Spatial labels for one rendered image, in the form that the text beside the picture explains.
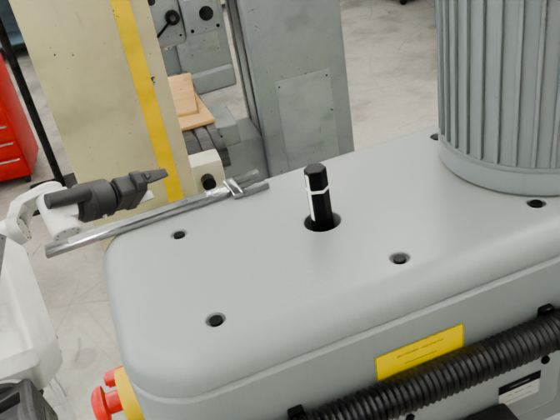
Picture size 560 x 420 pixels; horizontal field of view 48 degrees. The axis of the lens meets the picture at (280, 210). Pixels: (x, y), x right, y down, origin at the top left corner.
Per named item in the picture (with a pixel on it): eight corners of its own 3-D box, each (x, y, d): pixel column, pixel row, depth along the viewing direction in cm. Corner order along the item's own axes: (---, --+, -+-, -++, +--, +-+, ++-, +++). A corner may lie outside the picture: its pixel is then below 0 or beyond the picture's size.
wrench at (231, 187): (47, 265, 64) (45, 258, 64) (45, 245, 67) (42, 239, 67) (269, 188, 70) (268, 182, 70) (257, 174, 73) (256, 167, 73)
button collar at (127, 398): (135, 439, 64) (117, 399, 61) (127, 397, 69) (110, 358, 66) (154, 432, 64) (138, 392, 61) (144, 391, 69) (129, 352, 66)
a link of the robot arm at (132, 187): (137, 219, 154) (92, 232, 147) (121, 187, 157) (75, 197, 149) (154, 194, 145) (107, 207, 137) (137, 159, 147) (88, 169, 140)
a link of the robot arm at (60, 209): (97, 233, 145) (48, 247, 138) (77, 193, 148) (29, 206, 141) (110, 209, 137) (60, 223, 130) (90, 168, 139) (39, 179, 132)
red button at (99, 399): (102, 437, 64) (89, 410, 62) (97, 408, 67) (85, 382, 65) (133, 424, 64) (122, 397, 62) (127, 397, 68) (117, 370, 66)
